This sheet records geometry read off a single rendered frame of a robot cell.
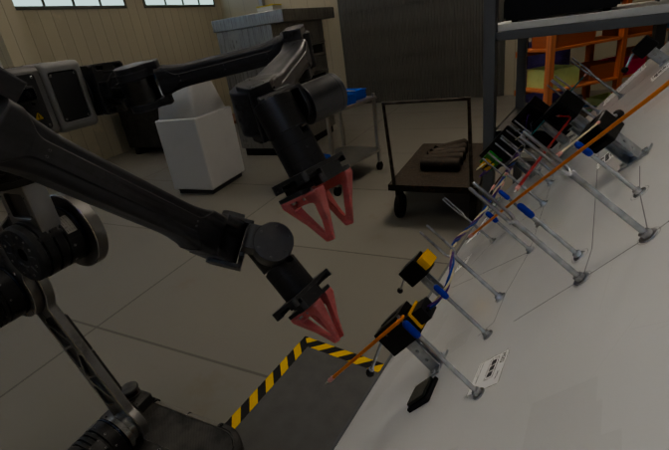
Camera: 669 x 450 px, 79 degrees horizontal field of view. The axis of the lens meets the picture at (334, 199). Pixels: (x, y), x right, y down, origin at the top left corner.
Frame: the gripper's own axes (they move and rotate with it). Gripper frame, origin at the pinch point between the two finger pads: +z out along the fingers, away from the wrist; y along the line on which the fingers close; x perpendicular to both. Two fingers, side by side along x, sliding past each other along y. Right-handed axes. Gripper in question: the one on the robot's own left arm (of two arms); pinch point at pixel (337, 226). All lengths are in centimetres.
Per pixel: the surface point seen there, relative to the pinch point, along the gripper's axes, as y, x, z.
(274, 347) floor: 84, 144, 68
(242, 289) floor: 121, 194, 43
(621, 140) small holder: 20.3, -33.1, 6.7
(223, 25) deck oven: 379, 317, -219
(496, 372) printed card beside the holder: -10.3, -17.4, 17.2
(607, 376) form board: -18.1, -28.7, 11.9
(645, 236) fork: -3.2, -32.8, 9.7
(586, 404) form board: -19.8, -27.3, 12.5
